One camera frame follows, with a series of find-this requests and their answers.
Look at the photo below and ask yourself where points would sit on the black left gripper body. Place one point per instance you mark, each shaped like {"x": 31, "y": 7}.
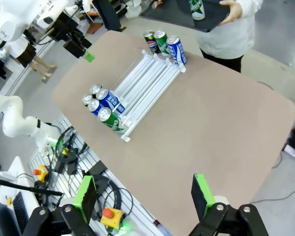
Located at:
{"x": 75, "y": 45}

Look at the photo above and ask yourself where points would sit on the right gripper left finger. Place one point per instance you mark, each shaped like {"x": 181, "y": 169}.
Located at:
{"x": 84, "y": 196}

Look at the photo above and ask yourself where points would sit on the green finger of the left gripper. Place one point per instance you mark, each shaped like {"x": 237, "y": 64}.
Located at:
{"x": 89, "y": 57}

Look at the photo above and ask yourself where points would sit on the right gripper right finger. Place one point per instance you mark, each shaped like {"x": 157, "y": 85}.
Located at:
{"x": 204, "y": 194}

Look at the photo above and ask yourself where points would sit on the green Chilsung cider can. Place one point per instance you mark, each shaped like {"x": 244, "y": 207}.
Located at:
{"x": 110, "y": 119}
{"x": 197, "y": 9}
{"x": 163, "y": 44}

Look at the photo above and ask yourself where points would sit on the black serving tray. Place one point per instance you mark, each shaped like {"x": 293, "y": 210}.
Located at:
{"x": 174, "y": 14}

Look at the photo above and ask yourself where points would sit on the person's left forearm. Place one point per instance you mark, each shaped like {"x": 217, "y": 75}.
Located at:
{"x": 250, "y": 7}

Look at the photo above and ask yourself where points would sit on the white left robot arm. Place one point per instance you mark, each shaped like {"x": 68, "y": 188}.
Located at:
{"x": 12, "y": 118}

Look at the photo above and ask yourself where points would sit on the person in black skirt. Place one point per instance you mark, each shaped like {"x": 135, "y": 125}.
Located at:
{"x": 27, "y": 51}

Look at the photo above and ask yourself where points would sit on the person in white hoodie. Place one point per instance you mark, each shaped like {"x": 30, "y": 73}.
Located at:
{"x": 223, "y": 41}

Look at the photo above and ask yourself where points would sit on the person's right hand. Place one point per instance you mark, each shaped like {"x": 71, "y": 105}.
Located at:
{"x": 157, "y": 2}

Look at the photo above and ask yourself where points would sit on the person's left hand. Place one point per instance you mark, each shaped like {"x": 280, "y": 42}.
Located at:
{"x": 236, "y": 9}

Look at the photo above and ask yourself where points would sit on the black flat box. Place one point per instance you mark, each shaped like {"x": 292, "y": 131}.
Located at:
{"x": 97, "y": 168}

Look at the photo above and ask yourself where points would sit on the black Pepsi can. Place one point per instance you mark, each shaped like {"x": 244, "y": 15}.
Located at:
{"x": 96, "y": 88}
{"x": 87, "y": 99}
{"x": 151, "y": 44}

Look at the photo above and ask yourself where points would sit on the yellow emergency stop box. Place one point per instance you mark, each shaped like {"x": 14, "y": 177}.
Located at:
{"x": 111, "y": 217}
{"x": 41, "y": 173}

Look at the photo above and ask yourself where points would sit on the black power adapter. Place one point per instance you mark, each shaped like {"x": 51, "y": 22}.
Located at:
{"x": 66, "y": 159}

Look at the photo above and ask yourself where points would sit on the blue Pocari Sweat can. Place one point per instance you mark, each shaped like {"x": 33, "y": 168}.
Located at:
{"x": 179, "y": 51}
{"x": 110, "y": 100}
{"x": 94, "y": 106}

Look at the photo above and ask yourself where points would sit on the black pole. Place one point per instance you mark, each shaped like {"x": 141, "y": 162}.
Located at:
{"x": 27, "y": 188}

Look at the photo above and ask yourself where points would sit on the white can dispenser rack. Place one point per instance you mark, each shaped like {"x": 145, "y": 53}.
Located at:
{"x": 147, "y": 83}

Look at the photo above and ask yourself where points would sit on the black keyboard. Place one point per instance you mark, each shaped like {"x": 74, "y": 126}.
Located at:
{"x": 20, "y": 214}

